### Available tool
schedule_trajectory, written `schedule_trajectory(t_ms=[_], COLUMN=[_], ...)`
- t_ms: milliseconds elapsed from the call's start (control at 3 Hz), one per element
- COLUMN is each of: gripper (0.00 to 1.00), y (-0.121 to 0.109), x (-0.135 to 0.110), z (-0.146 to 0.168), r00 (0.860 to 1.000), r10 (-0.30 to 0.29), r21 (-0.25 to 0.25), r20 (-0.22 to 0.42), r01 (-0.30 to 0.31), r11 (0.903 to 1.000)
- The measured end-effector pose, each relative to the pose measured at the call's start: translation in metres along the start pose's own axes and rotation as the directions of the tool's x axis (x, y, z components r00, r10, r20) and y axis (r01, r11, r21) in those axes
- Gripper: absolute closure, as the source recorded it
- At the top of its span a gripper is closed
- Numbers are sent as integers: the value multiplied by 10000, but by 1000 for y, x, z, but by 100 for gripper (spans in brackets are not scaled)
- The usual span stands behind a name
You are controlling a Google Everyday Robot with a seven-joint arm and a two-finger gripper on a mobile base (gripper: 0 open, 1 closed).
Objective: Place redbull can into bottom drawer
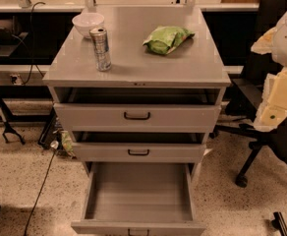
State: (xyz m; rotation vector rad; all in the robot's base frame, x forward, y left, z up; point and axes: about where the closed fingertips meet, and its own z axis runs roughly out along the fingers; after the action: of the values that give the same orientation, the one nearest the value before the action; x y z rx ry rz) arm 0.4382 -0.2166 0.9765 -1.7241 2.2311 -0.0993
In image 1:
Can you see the grey drawer cabinet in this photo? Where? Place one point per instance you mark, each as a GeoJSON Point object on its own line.
{"type": "Point", "coordinates": [195, 64]}

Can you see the silver redbull can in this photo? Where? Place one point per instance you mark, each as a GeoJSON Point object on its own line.
{"type": "Point", "coordinates": [101, 49]}

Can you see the grey drawer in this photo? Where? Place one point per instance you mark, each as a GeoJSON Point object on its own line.
{"type": "Point", "coordinates": [139, 199]}
{"type": "Point", "coordinates": [139, 147]}
{"type": "Point", "coordinates": [182, 110]}

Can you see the black bar on floor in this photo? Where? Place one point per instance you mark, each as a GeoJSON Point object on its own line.
{"type": "Point", "coordinates": [279, 224]}

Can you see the top grey drawer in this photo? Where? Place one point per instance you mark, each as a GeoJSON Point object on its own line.
{"type": "Point", "coordinates": [182, 110]}

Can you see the green chip bag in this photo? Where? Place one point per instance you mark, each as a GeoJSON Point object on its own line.
{"type": "Point", "coordinates": [164, 40]}

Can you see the white bowl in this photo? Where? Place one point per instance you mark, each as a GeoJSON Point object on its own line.
{"type": "Point", "coordinates": [85, 23]}

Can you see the black office chair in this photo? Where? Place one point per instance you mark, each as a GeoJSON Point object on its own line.
{"type": "Point", "coordinates": [260, 93]}

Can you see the black metal stand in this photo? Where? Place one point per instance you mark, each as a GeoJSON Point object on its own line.
{"type": "Point", "coordinates": [8, 129]}

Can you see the bottom grey drawer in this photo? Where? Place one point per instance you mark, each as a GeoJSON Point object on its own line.
{"type": "Point", "coordinates": [139, 199]}

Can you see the middle grey drawer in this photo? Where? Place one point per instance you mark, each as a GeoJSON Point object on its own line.
{"type": "Point", "coordinates": [139, 147]}

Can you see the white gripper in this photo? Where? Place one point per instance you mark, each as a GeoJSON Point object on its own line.
{"type": "Point", "coordinates": [272, 111]}

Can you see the green packet on floor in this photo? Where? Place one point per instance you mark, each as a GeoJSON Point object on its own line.
{"type": "Point", "coordinates": [66, 144]}

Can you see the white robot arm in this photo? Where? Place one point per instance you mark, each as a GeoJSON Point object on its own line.
{"type": "Point", "coordinates": [274, 41]}

